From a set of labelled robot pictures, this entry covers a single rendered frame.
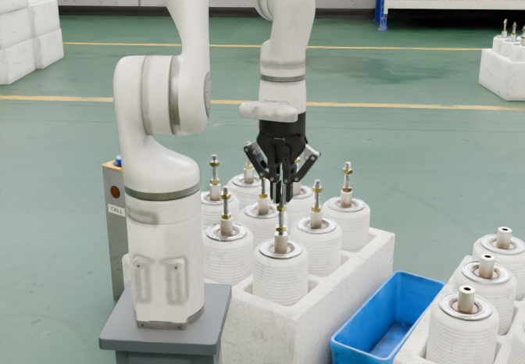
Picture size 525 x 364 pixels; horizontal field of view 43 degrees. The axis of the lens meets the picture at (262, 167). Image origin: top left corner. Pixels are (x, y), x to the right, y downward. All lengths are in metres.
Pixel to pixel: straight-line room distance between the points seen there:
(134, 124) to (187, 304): 0.24
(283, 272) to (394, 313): 0.37
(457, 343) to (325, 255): 0.32
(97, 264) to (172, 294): 0.87
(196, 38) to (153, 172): 0.16
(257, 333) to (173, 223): 0.41
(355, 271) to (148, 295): 0.52
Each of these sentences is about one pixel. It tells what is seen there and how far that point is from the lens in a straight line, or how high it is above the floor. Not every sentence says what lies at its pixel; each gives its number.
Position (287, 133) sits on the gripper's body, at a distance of 1.04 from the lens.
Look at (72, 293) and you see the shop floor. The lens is 1.58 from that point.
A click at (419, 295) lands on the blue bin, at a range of 1.39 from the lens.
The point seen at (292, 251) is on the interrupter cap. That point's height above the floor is 0.25.
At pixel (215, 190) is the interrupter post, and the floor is 0.27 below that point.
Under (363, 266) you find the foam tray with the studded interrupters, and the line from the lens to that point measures 1.29.
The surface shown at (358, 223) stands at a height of 0.23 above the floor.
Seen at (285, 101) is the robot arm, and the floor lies 0.52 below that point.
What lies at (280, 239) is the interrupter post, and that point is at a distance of 1.13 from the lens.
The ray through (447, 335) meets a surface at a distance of 1.01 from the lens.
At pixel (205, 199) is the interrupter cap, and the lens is 1.36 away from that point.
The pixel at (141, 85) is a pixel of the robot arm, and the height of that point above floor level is 0.61.
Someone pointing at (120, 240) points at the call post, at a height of 0.15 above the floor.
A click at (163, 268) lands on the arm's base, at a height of 0.38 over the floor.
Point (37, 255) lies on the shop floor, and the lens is 1.77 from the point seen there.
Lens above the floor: 0.77
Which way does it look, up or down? 20 degrees down
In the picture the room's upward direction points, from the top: straight up
